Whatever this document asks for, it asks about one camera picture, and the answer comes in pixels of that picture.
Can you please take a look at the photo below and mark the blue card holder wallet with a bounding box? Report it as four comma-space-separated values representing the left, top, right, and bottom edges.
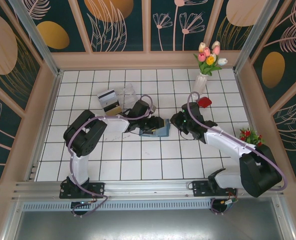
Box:
138, 119, 172, 139

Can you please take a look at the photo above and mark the gold magnetic-stripe card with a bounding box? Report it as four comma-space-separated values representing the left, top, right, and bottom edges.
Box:
103, 101, 124, 117

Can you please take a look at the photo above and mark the clear acrylic holder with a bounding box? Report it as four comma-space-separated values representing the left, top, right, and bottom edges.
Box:
115, 83, 141, 112

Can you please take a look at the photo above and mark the silver magnetic-stripe card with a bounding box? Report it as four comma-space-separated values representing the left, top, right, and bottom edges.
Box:
97, 88, 120, 109

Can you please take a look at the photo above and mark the red toy shovel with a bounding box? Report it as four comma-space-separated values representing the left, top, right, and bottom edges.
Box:
197, 96, 213, 109

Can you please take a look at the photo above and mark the white ribbed vase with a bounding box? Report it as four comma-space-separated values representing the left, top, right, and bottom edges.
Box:
192, 72, 208, 97

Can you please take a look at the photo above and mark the small red flower plant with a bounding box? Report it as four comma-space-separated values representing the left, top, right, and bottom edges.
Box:
239, 126, 266, 148

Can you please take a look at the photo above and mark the artificial tulip bouquet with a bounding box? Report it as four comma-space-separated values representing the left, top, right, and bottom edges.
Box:
193, 40, 228, 76

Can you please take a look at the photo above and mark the grey metal panel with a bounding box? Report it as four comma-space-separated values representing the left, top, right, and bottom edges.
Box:
2, 197, 296, 240

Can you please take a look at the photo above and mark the aluminium mounting rail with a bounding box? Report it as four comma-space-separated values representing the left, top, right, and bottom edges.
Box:
11, 177, 287, 201

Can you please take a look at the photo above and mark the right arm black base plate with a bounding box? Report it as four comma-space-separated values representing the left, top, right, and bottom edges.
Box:
192, 180, 238, 198

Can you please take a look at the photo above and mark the perforated grey cable duct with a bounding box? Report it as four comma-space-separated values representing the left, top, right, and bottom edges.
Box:
21, 201, 213, 211

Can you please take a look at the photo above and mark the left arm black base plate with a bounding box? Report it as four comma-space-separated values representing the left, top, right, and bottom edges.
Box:
59, 181, 106, 200

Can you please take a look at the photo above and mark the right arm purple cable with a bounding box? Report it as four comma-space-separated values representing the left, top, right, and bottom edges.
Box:
187, 91, 289, 216

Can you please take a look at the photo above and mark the aluminium frame post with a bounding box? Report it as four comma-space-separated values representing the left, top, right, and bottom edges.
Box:
234, 0, 278, 73
9, 0, 63, 77

